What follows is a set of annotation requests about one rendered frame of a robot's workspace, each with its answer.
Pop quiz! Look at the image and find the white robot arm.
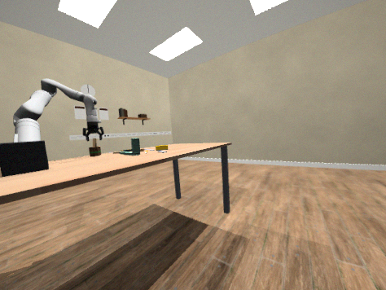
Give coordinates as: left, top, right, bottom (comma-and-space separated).
13, 79, 101, 143

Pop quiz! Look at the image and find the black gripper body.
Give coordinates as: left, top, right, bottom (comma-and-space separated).
87, 121, 99, 134

